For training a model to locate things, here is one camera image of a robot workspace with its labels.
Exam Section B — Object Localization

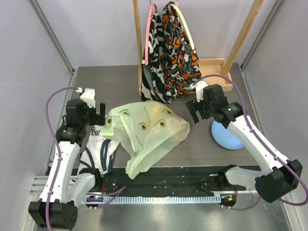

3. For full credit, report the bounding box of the black white patterned garment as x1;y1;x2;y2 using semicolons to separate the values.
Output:
141;13;171;103

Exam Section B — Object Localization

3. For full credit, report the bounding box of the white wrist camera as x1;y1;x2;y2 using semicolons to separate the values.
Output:
190;80;209;103
76;88;96;108

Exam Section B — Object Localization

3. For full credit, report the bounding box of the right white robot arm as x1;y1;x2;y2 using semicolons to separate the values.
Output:
186;81;303;203

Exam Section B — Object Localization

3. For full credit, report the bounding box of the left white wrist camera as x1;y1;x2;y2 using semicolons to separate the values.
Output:
76;88;96;108

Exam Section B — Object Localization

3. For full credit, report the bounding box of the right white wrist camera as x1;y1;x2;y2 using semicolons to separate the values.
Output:
190;80;209;103

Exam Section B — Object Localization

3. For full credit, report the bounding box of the pink clothes hanger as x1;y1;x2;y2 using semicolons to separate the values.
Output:
144;3;158;65

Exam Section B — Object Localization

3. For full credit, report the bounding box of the orange black camouflage garment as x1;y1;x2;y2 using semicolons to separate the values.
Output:
162;1;202;99

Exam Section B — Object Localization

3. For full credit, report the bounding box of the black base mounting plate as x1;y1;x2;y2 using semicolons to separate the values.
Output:
92;166;246;197

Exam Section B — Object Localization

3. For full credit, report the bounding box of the green avocado print plastic bag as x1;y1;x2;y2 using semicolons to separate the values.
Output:
101;100;190;180

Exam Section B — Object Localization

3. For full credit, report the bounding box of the light blue plate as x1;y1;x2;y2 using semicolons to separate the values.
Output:
211;121;244;150

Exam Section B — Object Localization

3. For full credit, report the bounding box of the cream wooden clothes hanger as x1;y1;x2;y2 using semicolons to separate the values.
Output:
169;2;196;53

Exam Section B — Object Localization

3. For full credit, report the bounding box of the white slotted cable duct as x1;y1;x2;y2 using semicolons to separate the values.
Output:
83;194;221;205

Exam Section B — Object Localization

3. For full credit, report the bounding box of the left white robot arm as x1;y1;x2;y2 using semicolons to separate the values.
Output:
28;99;105;231

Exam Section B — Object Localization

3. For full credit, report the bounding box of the white navy trimmed shirt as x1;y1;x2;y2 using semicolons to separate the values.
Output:
78;125;120;175

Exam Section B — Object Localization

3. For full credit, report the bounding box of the wooden clothes rack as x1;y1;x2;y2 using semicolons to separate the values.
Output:
132;0;264;95

